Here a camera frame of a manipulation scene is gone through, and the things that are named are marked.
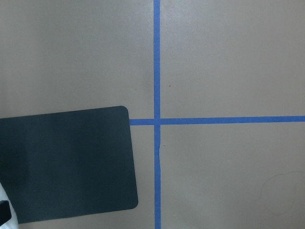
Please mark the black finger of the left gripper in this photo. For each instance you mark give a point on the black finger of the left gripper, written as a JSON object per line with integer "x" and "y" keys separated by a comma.
{"x": 5, "y": 213}

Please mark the white wireless mouse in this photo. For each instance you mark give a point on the white wireless mouse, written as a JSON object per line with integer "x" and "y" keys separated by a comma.
{"x": 13, "y": 222}

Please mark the black mouse pad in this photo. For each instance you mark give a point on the black mouse pad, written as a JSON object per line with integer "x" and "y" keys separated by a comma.
{"x": 68, "y": 164}

